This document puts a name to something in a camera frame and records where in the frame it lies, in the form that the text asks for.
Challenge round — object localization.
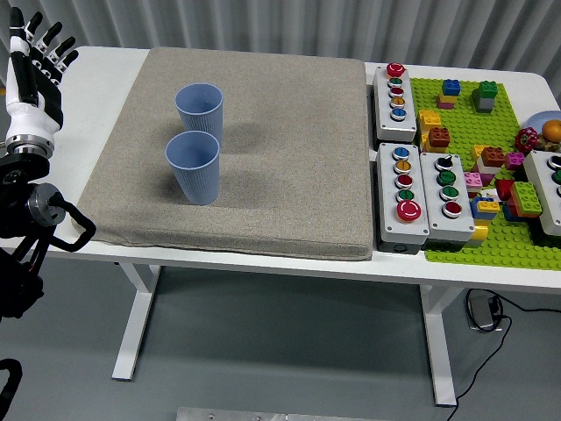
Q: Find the brown toy food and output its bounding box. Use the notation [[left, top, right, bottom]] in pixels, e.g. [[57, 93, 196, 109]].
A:
[[536, 133, 561, 153]]

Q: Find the grey five-button control box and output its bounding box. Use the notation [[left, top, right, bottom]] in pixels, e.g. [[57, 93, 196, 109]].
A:
[[371, 62, 418, 144]]

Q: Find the light pink toy block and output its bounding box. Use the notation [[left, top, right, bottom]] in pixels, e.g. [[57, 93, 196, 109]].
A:
[[463, 171, 496, 198]]

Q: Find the orange white yellow block stack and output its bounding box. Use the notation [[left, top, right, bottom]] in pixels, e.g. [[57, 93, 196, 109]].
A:
[[471, 144, 506, 175]]

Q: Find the black power cable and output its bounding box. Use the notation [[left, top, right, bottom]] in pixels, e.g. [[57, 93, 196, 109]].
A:
[[446, 289, 561, 421]]

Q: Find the brown toy block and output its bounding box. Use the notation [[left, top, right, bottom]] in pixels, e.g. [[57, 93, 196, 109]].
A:
[[427, 126, 451, 149]]

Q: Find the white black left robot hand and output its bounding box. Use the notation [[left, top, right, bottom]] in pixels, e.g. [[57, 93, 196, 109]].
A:
[[4, 6, 80, 144]]

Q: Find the grey power adapter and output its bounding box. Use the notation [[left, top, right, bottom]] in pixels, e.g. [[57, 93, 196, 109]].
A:
[[467, 294, 499, 330]]

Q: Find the light blue plate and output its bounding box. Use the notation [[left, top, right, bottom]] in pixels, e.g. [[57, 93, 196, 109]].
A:
[[524, 111, 561, 132]]

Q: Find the grey box black selector switch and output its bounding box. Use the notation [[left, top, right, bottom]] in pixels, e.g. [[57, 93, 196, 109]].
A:
[[419, 151, 477, 252]]

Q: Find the blue ribbed cup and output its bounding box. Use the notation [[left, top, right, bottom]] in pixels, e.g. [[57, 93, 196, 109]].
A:
[[165, 130, 221, 206], [174, 82, 224, 146]]

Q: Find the red toy block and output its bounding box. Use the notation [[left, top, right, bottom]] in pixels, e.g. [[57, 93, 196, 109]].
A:
[[494, 178, 515, 203]]

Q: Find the grey button box dark base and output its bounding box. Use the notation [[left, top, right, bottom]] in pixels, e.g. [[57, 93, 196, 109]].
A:
[[521, 150, 561, 238]]

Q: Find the yellow cylinder block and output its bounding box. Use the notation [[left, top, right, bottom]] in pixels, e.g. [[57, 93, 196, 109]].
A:
[[467, 218, 490, 249]]

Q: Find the grey box large red button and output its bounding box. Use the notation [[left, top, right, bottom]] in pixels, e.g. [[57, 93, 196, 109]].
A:
[[375, 142, 430, 254]]

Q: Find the green grey block stack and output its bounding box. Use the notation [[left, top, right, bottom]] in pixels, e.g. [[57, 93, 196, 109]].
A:
[[471, 81, 500, 115]]

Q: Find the blue yellow pink block stack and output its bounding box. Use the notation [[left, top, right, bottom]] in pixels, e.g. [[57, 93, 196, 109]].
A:
[[436, 78, 463, 111]]

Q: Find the green studded baseplate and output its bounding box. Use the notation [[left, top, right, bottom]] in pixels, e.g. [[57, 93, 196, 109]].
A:
[[408, 77, 561, 268]]

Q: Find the blue orange block stack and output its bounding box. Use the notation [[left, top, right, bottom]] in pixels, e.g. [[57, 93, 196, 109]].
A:
[[501, 199, 534, 223]]

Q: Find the grey-brown cushion mat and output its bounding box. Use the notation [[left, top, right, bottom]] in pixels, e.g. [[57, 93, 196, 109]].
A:
[[78, 46, 374, 262]]

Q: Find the lime green toy block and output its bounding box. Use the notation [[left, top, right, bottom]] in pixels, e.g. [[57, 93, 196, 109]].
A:
[[510, 180, 544, 218]]

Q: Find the red toy flower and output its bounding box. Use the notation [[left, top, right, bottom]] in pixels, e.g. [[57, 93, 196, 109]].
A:
[[515, 126, 539, 154]]

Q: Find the white table leg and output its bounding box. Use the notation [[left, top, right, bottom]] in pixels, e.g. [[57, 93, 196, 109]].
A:
[[418, 283, 459, 407], [111, 261, 160, 382]]

